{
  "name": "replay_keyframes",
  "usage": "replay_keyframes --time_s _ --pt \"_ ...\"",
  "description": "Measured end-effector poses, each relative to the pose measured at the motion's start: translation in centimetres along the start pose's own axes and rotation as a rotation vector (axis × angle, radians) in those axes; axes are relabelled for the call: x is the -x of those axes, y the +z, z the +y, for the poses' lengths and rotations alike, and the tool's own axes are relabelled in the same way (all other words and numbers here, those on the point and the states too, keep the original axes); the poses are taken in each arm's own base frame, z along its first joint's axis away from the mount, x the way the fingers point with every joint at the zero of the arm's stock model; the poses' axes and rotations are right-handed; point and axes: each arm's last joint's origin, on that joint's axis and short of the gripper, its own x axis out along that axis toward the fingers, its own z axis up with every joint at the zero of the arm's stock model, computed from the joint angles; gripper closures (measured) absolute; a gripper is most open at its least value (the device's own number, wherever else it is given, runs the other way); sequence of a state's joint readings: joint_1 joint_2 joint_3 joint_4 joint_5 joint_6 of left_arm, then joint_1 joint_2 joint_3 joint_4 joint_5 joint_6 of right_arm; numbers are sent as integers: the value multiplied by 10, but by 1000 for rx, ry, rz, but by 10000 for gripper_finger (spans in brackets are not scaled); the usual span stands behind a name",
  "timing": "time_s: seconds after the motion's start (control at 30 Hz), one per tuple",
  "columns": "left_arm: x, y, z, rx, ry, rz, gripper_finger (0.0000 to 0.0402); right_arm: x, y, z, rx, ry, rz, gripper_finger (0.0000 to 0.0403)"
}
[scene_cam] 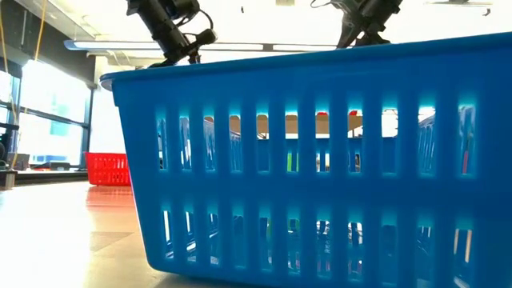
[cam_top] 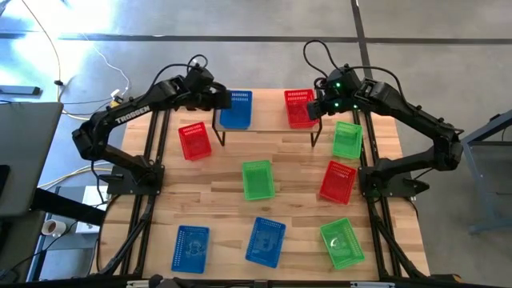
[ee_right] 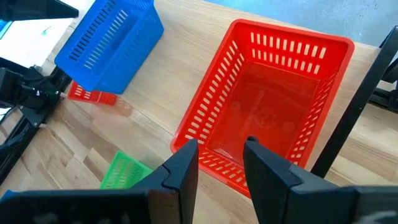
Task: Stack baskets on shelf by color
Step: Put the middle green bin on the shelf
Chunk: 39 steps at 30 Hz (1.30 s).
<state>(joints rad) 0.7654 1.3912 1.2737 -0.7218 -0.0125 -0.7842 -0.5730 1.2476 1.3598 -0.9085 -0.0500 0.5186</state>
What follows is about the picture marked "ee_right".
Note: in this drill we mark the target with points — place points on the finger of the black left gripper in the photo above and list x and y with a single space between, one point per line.
31 7

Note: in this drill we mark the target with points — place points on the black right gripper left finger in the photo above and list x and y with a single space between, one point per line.
93 208

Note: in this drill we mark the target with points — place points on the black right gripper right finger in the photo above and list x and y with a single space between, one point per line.
311 205

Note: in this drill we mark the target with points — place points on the green plastic basket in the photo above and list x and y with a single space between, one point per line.
124 172

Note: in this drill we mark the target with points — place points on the blue plastic basket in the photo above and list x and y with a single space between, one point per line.
118 46

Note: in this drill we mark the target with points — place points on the red plastic basket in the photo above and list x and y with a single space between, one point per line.
267 102
93 95

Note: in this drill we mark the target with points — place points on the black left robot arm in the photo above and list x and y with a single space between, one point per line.
12 84

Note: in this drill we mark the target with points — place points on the wooden shelf with black frame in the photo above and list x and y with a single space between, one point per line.
359 102

